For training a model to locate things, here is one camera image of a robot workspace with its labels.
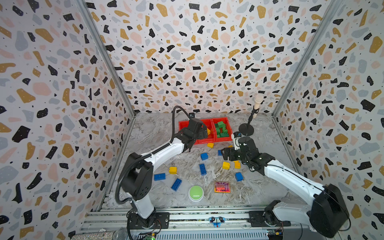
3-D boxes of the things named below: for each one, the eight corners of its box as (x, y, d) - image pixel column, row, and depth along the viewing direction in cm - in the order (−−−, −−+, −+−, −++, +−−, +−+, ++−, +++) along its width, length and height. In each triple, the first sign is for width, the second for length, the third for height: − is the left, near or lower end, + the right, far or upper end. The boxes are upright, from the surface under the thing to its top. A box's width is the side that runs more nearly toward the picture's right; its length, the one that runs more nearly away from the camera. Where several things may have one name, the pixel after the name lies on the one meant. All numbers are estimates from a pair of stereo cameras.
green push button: (187, 201, 81) (187, 200, 80) (188, 186, 87) (188, 185, 85) (203, 201, 82) (203, 200, 80) (203, 186, 87) (203, 185, 85)
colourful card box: (214, 192, 85) (214, 191, 83) (213, 182, 88) (214, 181, 87) (230, 192, 85) (231, 191, 83) (229, 182, 89) (230, 181, 87)
